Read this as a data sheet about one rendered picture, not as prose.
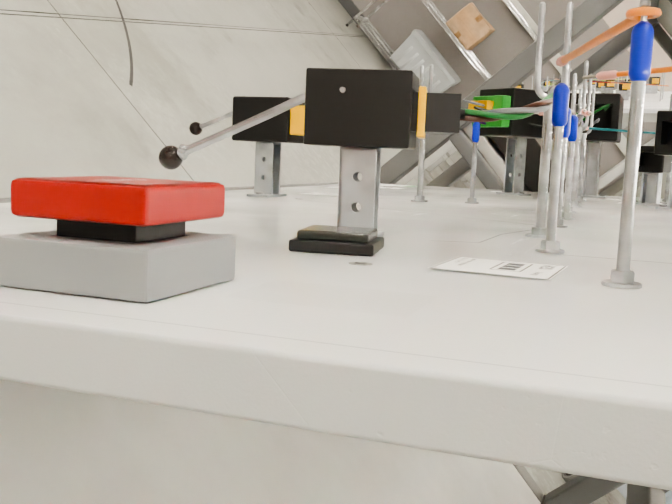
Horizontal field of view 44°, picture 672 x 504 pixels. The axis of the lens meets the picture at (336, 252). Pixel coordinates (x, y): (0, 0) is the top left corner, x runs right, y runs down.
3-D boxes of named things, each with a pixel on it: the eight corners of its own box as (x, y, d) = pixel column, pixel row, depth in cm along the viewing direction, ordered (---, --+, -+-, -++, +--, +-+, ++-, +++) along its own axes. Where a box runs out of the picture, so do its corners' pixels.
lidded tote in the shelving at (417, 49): (386, 53, 740) (414, 28, 729) (394, 53, 779) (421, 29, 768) (428, 106, 742) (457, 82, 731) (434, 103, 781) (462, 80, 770)
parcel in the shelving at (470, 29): (443, 22, 722) (469, -1, 712) (449, 23, 761) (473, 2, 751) (466, 51, 723) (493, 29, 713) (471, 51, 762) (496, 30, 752)
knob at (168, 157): (164, 170, 48) (163, 145, 48) (187, 169, 48) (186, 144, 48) (155, 170, 47) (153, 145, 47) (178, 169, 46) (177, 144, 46)
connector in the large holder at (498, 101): (509, 127, 111) (511, 95, 110) (493, 126, 109) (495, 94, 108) (479, 127, 115) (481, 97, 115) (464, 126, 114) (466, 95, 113)
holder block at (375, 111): (318, 145, 48) (321, 75, 47) (415, 149, 47) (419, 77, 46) (302, 144, 44) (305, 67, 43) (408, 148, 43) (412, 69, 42)
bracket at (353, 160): (342, 233, 48) (346, 147, 48) (383, 235, 48) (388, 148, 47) (328, 240, 44) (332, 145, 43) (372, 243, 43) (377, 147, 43)
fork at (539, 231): (523, 237, 51) (540, -1, 49) (522, 234, 52) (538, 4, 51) (557, 239, 50) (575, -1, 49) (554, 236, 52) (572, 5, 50)
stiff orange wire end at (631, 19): (567, 69, 47) (568, 59, 47) (665, 19, 30) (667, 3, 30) (545, 68, 47) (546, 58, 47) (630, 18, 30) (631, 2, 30)
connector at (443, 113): (375, 131, 46) (376, 95, 46) (462, 134, 46) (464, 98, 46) (370, 129, 43) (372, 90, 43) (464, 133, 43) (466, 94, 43)
